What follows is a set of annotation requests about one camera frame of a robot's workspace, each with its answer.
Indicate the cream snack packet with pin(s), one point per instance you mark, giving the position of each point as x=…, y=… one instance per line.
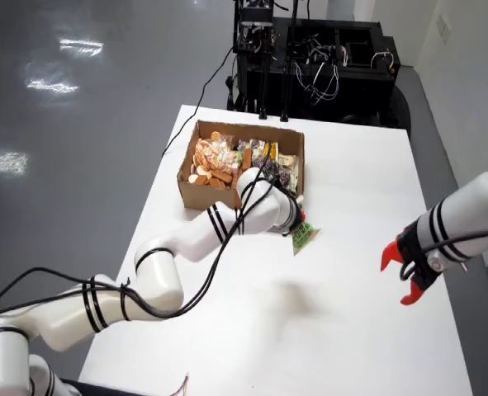
x=290, y=167

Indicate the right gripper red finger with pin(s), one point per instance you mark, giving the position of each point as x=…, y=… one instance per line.
x=415, y=297
x=389, y=255

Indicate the brown cardboard box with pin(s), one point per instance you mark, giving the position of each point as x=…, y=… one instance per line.
x=202, y=196

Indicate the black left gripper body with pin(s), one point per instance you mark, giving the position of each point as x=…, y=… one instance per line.
x=294, y=218

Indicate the dark patterned snack packet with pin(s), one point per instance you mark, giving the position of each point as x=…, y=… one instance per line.
x=247, y=146

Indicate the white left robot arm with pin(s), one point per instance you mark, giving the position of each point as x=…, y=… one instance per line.
x=260, y=206

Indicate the round orange cracker bag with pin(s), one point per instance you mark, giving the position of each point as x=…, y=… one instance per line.
x=210, y=154

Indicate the brown wafer snack packet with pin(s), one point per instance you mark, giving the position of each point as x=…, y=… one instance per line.
x=247, y=158

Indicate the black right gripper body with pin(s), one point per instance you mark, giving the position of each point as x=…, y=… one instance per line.
x=413, y=255

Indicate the yellow snack packet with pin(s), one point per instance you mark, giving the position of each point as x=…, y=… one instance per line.
x=271, y=150

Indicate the short black stand pole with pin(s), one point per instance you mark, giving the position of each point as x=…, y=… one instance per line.
x=264, y=82

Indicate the brown sandwich biscuit packet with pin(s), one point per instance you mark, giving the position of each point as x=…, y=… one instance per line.
x=212, y=178

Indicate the purple snack packet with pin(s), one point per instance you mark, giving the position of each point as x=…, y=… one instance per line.
x=278, y=175

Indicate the black camera rig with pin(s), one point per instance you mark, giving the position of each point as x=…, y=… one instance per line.
x=257, y=16

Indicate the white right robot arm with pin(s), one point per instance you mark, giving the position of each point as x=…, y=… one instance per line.
x=475, y=210

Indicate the black equipment cart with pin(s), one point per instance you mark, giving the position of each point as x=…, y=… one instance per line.
x=359, y=82

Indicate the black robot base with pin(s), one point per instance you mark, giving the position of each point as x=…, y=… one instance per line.
x=86, y=389

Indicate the tall black stand pole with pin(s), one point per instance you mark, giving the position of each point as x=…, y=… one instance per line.
x=286, y=90

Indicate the green white snack packet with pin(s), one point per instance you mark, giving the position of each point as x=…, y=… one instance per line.
x=304, y=239

